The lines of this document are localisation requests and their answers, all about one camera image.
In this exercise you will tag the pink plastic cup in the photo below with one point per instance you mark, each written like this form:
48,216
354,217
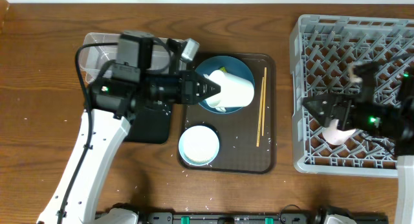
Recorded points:
335,136

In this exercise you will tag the white plastic cup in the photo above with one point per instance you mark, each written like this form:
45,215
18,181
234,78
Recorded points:
235,91

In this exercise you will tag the brown serving tray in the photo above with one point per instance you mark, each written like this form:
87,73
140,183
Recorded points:
237,131

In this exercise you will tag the grey dishwasher rack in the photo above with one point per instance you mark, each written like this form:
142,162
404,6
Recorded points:
321,47

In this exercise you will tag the wooden chopstick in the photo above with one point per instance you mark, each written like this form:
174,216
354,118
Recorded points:
260,114
264,101

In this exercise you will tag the black plastic tray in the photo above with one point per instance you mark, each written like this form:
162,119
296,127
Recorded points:
151,124

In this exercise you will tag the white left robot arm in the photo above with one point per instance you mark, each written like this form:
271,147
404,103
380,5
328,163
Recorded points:
146,69

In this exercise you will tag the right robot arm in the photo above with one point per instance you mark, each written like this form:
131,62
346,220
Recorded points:
395,123

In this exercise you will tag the yellow snack wrapper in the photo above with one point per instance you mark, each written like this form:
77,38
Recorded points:
223,69

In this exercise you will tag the clear plastic bin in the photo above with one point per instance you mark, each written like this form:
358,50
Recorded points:
97,55

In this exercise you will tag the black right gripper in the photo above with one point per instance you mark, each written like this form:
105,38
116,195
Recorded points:
331,103

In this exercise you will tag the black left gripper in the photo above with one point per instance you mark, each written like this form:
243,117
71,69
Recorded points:
188,94

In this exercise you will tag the light blue bowl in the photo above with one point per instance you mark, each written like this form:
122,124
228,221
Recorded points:
199,145

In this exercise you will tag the wooden chopstick left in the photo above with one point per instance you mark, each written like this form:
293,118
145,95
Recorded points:
260,114

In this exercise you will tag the wooden chopstick right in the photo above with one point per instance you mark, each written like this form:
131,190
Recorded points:
264,101

